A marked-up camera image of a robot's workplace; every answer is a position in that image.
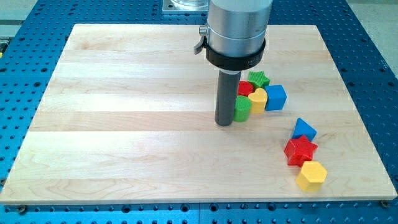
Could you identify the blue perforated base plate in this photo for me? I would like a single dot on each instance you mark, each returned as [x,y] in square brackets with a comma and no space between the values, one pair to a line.
[34,51]

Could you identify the wooden board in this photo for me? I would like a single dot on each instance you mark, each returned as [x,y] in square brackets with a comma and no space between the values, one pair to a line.
[128,117]

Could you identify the blue triangle block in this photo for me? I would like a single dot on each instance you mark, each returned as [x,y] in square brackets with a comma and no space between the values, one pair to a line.
[303,128]

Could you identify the red cylinder block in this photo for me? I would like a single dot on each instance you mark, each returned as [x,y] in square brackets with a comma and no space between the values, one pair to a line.
[245,88]

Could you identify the green cylinder block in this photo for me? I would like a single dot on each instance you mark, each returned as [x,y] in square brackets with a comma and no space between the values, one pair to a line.
[242,108]

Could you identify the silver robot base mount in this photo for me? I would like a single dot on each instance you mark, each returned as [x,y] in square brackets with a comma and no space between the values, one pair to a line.
[175,6]

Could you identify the yellow hexagon block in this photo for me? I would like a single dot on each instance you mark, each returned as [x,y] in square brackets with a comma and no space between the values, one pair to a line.
[311,176]

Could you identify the yellow heart block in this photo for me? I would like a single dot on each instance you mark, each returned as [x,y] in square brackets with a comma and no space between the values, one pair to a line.
[258,101]

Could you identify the green star block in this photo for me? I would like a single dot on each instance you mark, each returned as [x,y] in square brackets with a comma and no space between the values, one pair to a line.
[258,79]

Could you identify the red star block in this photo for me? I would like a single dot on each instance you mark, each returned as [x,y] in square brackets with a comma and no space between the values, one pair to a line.
[299,150]

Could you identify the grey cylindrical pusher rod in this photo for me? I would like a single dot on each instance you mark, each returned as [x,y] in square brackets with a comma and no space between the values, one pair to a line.
[228,82]

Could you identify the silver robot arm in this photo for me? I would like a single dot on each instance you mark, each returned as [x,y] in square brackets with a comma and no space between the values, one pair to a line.
[234,40]

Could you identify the blue cube block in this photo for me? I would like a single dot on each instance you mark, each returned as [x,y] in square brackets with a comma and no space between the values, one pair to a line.
[276,97]

